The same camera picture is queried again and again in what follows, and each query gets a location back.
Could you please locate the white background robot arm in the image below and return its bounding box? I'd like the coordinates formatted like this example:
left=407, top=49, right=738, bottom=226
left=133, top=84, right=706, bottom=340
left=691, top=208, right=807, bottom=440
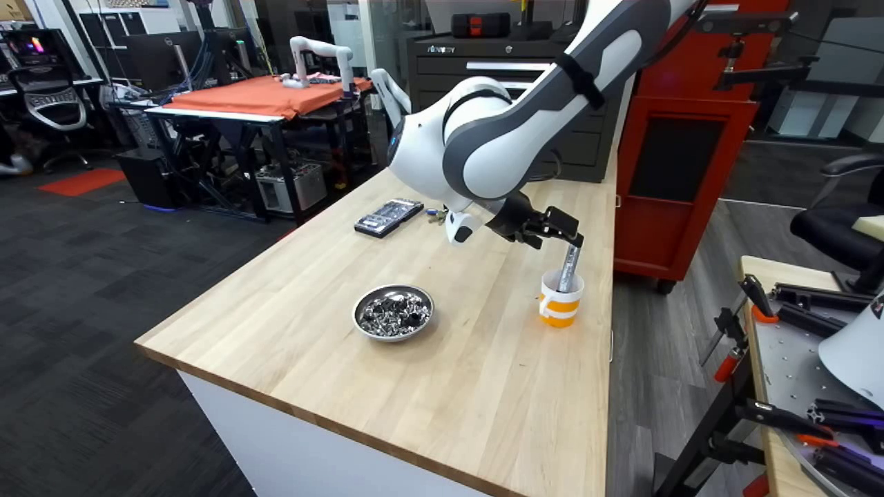
left=280, top=35, right=353, bottom=90

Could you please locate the grey pen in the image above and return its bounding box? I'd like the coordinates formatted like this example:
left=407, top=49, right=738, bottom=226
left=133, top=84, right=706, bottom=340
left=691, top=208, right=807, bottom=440
left=559, top=245, right=581, bottom=292

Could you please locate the orange white cup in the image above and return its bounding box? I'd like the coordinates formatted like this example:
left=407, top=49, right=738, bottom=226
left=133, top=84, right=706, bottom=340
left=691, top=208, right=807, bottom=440
left=535, top=270, right=584, bottom=329

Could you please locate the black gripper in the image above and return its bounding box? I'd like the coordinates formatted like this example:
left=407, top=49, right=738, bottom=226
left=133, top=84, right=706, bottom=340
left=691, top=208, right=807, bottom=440
left=485, top=191, right=584, bottom=248

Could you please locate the black office chair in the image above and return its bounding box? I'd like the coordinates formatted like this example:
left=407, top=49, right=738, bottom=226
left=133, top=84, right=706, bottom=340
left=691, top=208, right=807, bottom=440
left=789, top=153, right=884, bottom=292

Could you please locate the black remote control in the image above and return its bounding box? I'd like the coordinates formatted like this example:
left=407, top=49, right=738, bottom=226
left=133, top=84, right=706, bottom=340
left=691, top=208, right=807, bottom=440
left=353, top=198, right=422, bottom=238

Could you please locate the side workbench with tools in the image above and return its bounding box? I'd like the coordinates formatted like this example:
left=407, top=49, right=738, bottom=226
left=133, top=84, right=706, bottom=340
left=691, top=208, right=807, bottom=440
left=655, top=257, right=884, bottom=497

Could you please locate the black orange clamp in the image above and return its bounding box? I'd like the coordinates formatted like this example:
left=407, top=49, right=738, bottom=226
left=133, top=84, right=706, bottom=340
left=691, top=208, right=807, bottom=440
left=741, top=273, right=867, bottom=336

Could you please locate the orange covered work table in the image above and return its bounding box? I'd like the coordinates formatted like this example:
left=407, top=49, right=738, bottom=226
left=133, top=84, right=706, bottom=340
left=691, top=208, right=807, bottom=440
left=150, top=78, right=372, bottom=209

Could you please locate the bunch of keys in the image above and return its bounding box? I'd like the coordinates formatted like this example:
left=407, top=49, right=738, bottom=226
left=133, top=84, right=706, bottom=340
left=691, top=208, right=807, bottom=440
left=422, top=209, right=448, bottom=224

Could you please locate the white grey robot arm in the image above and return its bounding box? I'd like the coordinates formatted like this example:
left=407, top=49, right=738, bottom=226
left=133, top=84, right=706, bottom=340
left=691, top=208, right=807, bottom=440
left=389, top=0, right=704, bottom=248

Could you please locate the metal bowl with parts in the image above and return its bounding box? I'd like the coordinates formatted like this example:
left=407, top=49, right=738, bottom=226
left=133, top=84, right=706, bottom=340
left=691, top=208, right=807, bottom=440
left=351, top=284, right=434, bottom=342

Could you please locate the white lamp shade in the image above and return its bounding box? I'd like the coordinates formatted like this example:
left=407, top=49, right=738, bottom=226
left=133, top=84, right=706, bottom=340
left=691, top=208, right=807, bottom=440
left=817, top=292, right=884, bottom=409

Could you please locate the red tool cabinet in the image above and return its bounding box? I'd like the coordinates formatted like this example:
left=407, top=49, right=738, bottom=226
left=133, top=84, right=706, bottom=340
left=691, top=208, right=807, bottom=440
left=613, top=0, right=796, bottom=292

